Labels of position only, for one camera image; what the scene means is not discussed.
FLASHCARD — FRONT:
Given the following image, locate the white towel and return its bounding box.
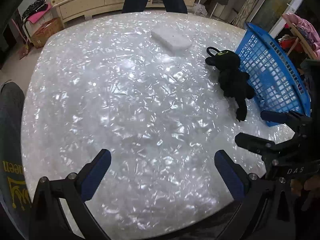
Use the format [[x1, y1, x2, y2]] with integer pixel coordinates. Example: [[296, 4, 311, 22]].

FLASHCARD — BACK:
[[151, 27, 192, 54]]

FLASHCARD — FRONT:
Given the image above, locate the cardboard box on floor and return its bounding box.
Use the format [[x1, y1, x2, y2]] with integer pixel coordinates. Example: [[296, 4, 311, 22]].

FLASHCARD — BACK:
[[30, 17, 63, 48]]

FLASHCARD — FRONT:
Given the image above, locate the grey queen chair cover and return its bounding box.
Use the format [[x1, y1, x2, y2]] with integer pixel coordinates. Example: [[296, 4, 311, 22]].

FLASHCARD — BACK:
[[1, 81, 31, 239]]

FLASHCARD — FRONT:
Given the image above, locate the patterned curtain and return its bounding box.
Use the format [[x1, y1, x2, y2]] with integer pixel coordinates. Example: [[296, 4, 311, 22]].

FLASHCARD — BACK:
[[232, 0, 259, 28]]

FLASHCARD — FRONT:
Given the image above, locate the pink cloth on stool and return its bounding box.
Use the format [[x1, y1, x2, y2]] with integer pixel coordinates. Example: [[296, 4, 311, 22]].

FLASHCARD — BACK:
[[27, 3, 52, 24]]

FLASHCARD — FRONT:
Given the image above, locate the cream tv cabinet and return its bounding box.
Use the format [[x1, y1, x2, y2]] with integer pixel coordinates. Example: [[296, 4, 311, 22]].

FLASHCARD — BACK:
[[52, 0, 195, 23]]

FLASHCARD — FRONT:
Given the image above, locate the pink clothes pile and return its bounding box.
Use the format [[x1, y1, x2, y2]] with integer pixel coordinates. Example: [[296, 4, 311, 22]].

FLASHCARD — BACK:
[[282, 13, 319, 60]]

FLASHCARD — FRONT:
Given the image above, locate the blue plastic laundry basket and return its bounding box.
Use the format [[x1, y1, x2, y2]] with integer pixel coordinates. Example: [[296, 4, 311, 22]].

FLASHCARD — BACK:
[[235, 23, 311, 116]]

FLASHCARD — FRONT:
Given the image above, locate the black plush toy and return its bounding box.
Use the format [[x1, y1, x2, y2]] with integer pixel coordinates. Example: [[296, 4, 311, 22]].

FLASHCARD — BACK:
[[205, 47, 255, 121]]

